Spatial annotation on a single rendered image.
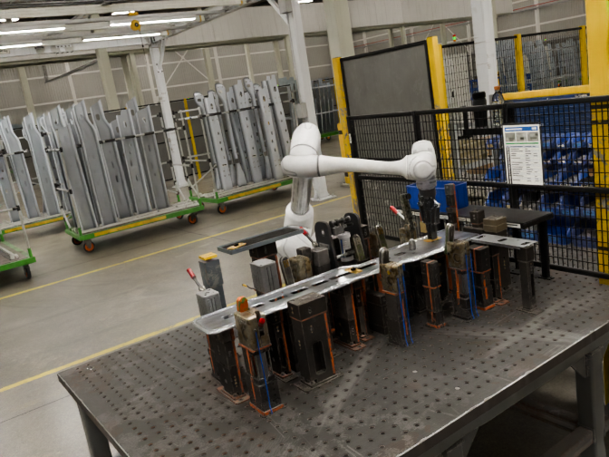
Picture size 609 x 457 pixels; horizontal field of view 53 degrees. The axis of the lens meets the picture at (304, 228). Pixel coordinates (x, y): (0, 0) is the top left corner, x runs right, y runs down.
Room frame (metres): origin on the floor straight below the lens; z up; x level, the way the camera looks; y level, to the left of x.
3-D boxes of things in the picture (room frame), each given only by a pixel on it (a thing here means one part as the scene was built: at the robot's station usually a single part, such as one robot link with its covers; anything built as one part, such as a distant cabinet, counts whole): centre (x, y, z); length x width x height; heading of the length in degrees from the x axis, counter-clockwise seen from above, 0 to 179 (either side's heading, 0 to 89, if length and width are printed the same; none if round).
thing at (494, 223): (2.70, -0.87, 0.88); 0.08 x 0.08 x 0.36; 31
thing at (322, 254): (2.58, -0.04, 0.89); 0.13 x 0.11 x 0.38; 31
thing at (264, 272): (2.40, 0.19, 0.90); 0.13 x 0.10 x 0.41; 31
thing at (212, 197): (10.60, 0.85, 0.88); 1.91 x 1.01 x 1.76; 126
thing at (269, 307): (2.41, -0.16, 1.00); 1.38 x 0.22 x 0.02; 121
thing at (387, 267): (2.31, -0.32, 0.87); 0.12 x 0.09 x 0.35; 31
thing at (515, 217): (3.06, -0.84, 1.02); 0.90 x 0.22 x 0.03; 31
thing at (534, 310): (2.42, -0.90, 0.84); 0.11 x 0.06 x 0.29; 31
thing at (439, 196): (3.23, -0.74, 1.10); 0.30 x 0.17 x 0.13; 32
